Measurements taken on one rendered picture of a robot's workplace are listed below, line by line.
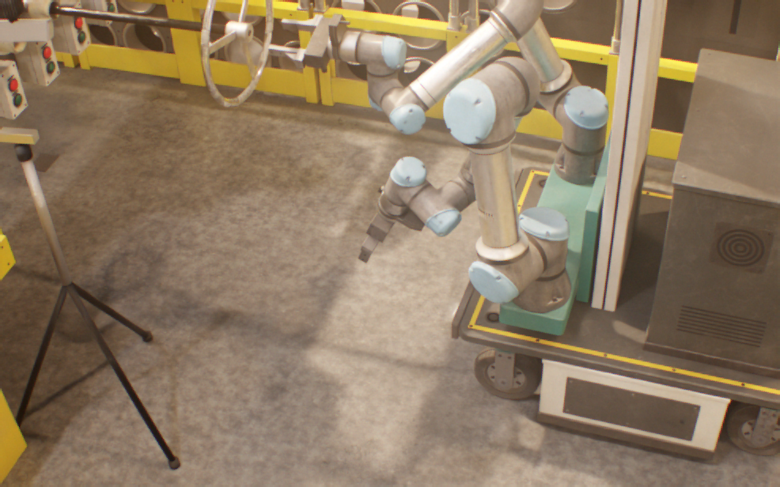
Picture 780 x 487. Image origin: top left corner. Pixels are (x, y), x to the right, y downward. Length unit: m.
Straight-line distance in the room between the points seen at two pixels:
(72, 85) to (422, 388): 2.10
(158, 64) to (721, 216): 2.54
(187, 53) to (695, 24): 1.99
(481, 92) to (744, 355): 0.93
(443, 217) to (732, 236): 0.64
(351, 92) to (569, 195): 1.27
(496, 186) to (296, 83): 1.85
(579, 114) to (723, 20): 1.65
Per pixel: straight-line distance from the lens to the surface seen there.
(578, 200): 2.82
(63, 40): 3.27
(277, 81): 3.96
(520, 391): 2.82
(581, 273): 2.60
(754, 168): 2.31
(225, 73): 4.05
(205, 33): 2.55
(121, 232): 3.52
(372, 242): 2.55
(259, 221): 3.44
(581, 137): 2.79
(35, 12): 3.02
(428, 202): 2.40
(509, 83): 2.11
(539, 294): 2.47
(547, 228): 2.37
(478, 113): 2.06
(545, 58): 2.78
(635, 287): 2.74
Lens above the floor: 2.21
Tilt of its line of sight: 42 degrees down
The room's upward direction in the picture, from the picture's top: 4 degrees counter-clockwise
